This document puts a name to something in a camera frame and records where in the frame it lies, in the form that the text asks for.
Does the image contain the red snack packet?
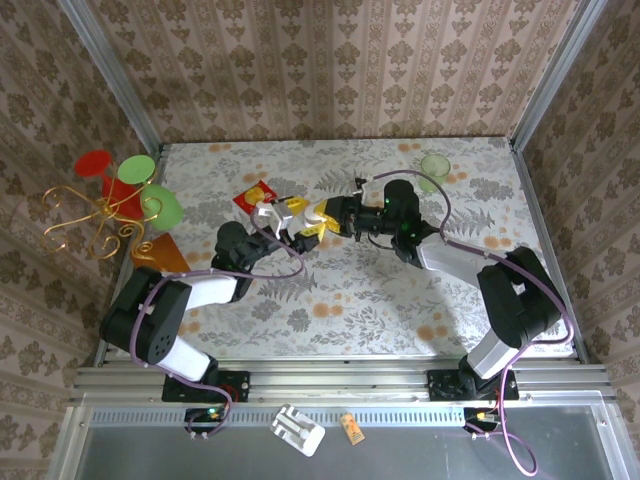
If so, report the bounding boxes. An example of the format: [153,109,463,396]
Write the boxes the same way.
[232,182,277,214]

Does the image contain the green transparent plastic cup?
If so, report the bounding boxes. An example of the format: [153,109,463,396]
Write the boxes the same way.
[418,153,452,195]

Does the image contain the orange wooden rack base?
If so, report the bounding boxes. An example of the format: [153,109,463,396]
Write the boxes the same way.
[130,233,191,275]

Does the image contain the green plastic wine glass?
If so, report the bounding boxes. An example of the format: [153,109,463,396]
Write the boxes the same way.
[117,154,185,232]

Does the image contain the red plastic wine glass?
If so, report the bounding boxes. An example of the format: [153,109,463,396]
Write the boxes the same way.
[74,148,147,221]

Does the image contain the white plastic moulded tray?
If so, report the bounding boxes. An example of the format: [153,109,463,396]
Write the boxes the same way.
[270,403,326,457]

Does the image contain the small orange packet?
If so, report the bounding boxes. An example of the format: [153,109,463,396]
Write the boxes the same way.
[340,412,365,445]

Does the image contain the grey metal panel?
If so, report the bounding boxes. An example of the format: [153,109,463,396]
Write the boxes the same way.
[47,403,640,480]

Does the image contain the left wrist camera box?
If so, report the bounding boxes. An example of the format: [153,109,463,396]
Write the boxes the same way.
[251,198,294,235]

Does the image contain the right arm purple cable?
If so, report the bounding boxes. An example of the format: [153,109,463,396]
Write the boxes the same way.
[369,169,576,476]

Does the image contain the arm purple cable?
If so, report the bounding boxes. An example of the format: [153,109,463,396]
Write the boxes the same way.
[128,209,307,407]
[369,169,576,476]

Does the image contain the gold wire glass rack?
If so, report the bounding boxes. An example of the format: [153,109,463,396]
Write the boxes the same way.
[41,185,169,275]

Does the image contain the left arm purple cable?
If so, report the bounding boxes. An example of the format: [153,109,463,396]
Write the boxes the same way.
[128,209,307,407]

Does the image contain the aluminium side rail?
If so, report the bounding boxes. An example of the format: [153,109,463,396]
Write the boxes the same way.
[509,139,590,365]

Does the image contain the aluminium front rail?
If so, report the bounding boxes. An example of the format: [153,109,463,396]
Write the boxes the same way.
[72,363,615,405]

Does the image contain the aluminium frame post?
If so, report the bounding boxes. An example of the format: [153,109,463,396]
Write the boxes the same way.
[56,0,165,147]
[510,0,610,147]

